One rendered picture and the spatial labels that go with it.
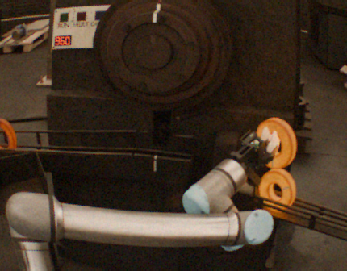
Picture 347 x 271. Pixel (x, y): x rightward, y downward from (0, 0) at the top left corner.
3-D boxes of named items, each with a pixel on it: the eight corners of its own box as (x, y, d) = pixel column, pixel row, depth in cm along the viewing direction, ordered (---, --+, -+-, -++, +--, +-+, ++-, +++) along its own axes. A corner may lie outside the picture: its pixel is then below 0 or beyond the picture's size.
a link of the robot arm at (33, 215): (3, 186, 100) (279, 203, 121) (5, 189, 111) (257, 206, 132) (6, 235, 98) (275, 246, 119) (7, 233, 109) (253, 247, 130)
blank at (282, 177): (272, 213, 173) (266, 217, 171) (258, 174, 174) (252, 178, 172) (301, 202, 161) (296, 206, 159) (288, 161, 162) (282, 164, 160)
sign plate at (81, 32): (53, 47, 191) (56, 9, 183) (111, 46, 187) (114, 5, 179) (52, 49, 189) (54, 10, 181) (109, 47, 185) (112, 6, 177)
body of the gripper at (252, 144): (270, 137, 142) (244, 162, 136) (271, 160, 147) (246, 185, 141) (250, 127, 147) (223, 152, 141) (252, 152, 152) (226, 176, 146)
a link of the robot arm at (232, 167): (237, 199, 139) (211, 186, 145) (248, 189, 141) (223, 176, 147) (236, 175, 133) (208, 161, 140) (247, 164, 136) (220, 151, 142)
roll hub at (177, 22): (113, 85, 173) (117, 10, 161) (199, 92, 168) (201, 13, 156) (108, 90, 168) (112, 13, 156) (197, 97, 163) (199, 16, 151)
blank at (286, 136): (260, 112, 157) (253, 114, 155) (298, 122, 147) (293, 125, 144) (259, 160, 162) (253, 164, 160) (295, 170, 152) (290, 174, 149)
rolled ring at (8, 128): (-18, 131, 201) (-15, 129, 204) (1, 164, 205) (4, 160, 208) (0, 113, 193) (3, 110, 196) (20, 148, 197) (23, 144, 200)
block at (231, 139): (213, 187, 198) (218, 127, 187) (233, 189, 196) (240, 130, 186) (209, 202, 188) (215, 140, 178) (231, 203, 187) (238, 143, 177)
